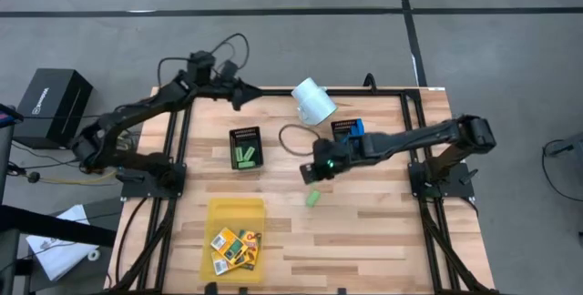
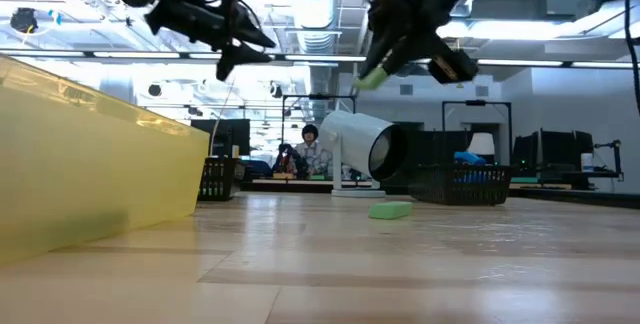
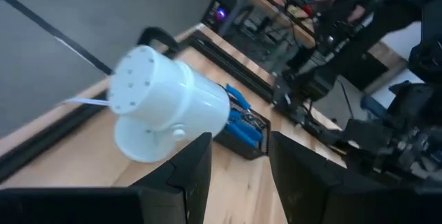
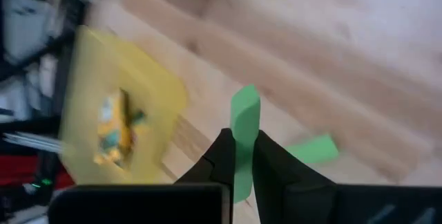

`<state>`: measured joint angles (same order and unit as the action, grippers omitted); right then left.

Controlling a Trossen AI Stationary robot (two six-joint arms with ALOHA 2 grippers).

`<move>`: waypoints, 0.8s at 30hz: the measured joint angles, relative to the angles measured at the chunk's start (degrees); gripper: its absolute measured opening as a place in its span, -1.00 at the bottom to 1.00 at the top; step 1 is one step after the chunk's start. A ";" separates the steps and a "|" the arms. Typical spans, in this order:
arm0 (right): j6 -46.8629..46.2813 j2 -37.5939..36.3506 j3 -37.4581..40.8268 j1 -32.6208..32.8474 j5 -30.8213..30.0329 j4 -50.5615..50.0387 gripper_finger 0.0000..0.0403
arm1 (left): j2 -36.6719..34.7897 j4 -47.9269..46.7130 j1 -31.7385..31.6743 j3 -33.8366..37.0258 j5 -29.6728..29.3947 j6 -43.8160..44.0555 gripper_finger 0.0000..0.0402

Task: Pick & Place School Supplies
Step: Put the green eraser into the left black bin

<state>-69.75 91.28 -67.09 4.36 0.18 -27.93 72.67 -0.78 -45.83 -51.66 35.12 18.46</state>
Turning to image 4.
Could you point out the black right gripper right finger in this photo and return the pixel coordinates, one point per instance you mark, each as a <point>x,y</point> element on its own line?
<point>310,203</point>

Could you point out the green rectangular eraser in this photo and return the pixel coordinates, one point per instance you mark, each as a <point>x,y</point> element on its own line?
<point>245,113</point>
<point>314,149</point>

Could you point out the yellow green crayon box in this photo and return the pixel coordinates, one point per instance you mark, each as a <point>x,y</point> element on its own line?
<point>112,130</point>

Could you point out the translucent yellow plastic bin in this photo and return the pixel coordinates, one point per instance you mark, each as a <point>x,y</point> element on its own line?
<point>155,89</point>

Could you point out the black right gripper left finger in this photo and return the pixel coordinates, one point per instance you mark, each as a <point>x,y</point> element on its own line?
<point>138,203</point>

